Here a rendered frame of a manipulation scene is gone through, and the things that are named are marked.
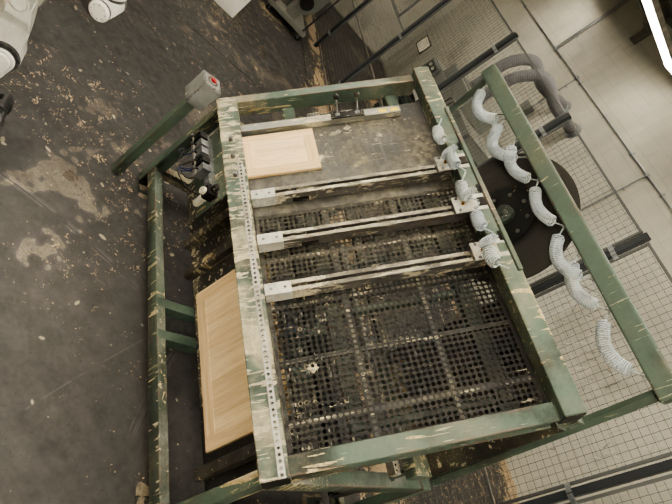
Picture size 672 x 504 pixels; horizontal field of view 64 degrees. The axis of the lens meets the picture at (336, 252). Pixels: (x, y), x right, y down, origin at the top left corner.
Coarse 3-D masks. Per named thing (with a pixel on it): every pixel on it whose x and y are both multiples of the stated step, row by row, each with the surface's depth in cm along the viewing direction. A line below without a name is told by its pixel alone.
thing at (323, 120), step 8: (368, 112) 317; (376, 112) 317; (384, 112) 317; (392, 112) 318; (400, 112) 319; (288, 120) 312; (296, 120) 312; (304, 120) 312; (312, 120) 313; (320, 120) 313; (328, 120) 313; (336, 120) 314; (344, 120) 315; (352, 120) 317; (360, 120) 318; (248, 128) 308; (256, 128) 308; (264, 128) 308; (272, 128) 310; (280, 128) 311; (288, 128) 312; (296, 128) 313
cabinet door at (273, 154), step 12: (288, 132) 310; (300, 132) 310; (312, 132) 310; (252, 144) 304; (264, 144) 305; (276, 144) 305; (288, 144) 305; (300, 144) 305; (312, 144) 305; (252, 156) 299; (264, 156) 299; (276, 156) 300; (288, 156) 300; (300, 156) 300; (312, 156) 299; (252, 168) 294; (264, 168) 294; (276, 168) 294; (288, 168) 294; (300, 168) 294; (312, 168) 295
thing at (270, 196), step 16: (352, 176) 284; (368, 176) 284; (384, 176) 287; (400, 176) 285; (416, 176) 286; (432, 176) 288; (448, 176) 291; (256, 192) 277; (272, 192) 277; (288, 192) 278; (304, 192) 278; (320, 192) 281; (336, 192) 284; (352, 192) 286
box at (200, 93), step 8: (192, 80) 307; (200, 80) 301; (208, 80) 300; (216, 80) 308; (192, 88) 303; (200, 88) 299; (208, 88) 300; (216, 88) 303; (192, 96) 302; (200, 96) 303; (208, 96) 304; (216, 96) 305; (192, 104) 307; (200, 104) 308; (208, 104) 309
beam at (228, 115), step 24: (240, 144) 300; (240, 192) 280; (240, 216) 271; (240, 240) 263; (240, 264) 255; (240, 288) 248; (240, 312) 241; (264, 312) 241; (264, 384) 222; (264, 408) 217; (264, 432) 212; (264, 456) 206; (264, 480) 202; (288, 480) 205
